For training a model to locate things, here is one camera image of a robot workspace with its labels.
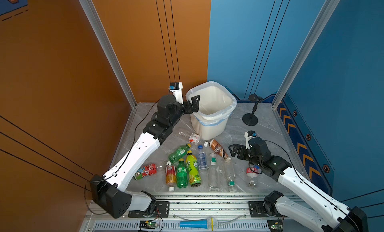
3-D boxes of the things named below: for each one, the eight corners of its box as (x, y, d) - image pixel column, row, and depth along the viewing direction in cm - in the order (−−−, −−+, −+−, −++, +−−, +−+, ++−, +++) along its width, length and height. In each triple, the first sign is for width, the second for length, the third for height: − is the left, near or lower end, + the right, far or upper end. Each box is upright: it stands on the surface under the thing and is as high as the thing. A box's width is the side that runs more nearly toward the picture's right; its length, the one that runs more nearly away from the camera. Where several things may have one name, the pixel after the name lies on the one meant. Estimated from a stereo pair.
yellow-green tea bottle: (191, 188, 81) (190, 185, 77) (184, 155, 93) (184, 151, 89) (202, 185, 82) (202, 182, 77) (194, 153, 94) (194, 149, 90)
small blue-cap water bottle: (197, 170, 85) (197, 168, 83) (197, 147, 95) (197, 145, 92) (206, 170, 85) (206, 168, 83) (205, 147, 95) (205, 145, 92)
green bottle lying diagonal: (168, 160, 92) (167, 155, 88) (186, 144, 99) (186, 139, 95) (174, 166, 90) (173, 162, 85) (192, 150, 97) (192, 145, 92)
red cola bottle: (137, 181, 83) (133, 178, 79) (136, 172, 86) (133, 169, 82) (159, 173, 86) (157, 170, 82) (157, 165, 89) (155, 162, 85)
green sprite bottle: (177, 188, 80) (176, 186, 77) (177, 161, 89) (176, 158, 87) (188, 187, 80) (188, 185, 77) (187, 160, 90) (186, 157, 87)
